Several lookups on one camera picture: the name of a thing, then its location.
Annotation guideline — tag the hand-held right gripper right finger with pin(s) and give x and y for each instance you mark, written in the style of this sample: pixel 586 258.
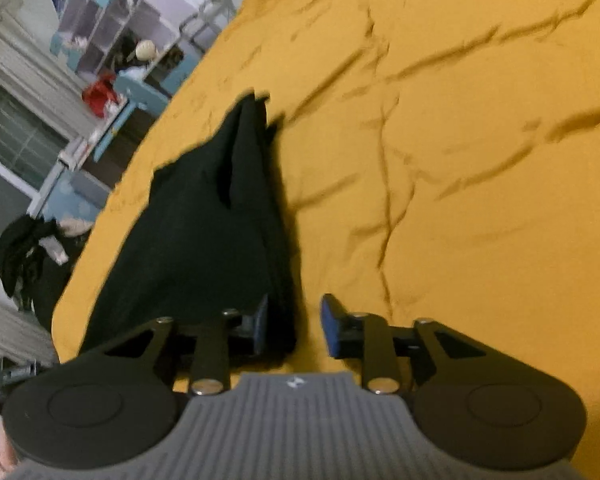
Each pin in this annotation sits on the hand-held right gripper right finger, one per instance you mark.
pixel 331 326

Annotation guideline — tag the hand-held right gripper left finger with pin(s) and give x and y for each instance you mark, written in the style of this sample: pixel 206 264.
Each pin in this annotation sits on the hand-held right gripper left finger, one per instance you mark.
pixel 261 327

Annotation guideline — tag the black garment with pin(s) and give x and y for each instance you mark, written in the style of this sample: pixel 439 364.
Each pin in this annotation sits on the black garment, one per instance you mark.
pixel 195 230

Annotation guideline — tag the dark clothes pile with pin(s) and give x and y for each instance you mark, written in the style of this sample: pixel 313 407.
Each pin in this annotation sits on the dark clothes pile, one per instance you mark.
pixel 22 252

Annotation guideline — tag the yellow blanket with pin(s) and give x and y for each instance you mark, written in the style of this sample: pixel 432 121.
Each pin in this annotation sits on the yellow blanket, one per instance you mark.
pixel 455 135

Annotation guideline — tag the blue desk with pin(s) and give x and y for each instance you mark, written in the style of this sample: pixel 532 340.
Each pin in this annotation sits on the blue desk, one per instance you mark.
pixel 135 105

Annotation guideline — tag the red bag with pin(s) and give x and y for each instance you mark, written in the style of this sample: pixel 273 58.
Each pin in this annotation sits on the red bag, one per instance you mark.
pixel 99 95

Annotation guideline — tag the window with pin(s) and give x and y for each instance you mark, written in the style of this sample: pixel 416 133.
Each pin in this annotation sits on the window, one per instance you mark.
pixel 17 135

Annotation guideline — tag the cube shelf unit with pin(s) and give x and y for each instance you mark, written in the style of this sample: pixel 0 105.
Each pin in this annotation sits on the cube shelf unit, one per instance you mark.
pixel 112 25

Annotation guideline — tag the white curtain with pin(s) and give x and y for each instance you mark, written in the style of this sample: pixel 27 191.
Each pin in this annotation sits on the white curtain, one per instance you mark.
pixel 35 67

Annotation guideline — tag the metal frame chair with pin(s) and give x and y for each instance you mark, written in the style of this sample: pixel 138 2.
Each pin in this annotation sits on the metal frame chair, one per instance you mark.
pixel 207 20

